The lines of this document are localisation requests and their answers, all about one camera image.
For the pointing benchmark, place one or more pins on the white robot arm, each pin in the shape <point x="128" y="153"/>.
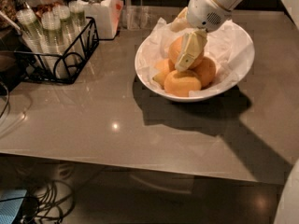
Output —
<point x="204" y="16"/>

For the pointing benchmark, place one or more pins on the white lidded canister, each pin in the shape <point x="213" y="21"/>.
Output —
<point x="106" y="14"/>

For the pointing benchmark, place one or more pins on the white ceramic bowl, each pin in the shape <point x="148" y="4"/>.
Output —
<point x="241" y="59"/>

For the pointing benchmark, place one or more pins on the plastic cup stack right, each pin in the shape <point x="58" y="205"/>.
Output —
<point x="77" y="14"/>

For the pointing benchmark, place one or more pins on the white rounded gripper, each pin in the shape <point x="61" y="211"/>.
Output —
<point x="206" y="12"/>

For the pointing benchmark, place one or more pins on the clear acrylic holder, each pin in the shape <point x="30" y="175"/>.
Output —
<point x="139" y="17"/>

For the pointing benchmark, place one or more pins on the small yellow lemon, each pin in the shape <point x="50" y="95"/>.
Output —
<point x="160" y="78"/>

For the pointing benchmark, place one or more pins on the white paper liner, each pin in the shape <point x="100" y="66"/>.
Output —
<point x="227" y="44"/>

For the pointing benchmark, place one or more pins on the black wire basket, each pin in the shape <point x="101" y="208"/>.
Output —
<point x="30" y="63"/>

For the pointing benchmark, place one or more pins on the blue box on floor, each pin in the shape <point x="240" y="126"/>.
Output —
<point x="10" y="205"/>

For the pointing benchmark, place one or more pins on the orange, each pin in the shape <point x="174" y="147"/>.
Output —
<point x="165" y="66"/>
<point x="206" y="71"/>
<point x="175" y="49"/>
<point x="181" y="83"/>

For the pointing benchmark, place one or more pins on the plastic cup stack middle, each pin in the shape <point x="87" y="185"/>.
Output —
<point x="54" y="43"/>

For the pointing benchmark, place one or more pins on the plastic cup stack left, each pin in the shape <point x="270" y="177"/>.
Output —
<point x="32" y="33"/>

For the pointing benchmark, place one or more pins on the plastic cup stack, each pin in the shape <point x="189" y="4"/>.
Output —
<point x="77" y="14"/>
<point x="66" y="20"/>
<point x="32" y="33"/>
<point x="54" y="43"/>

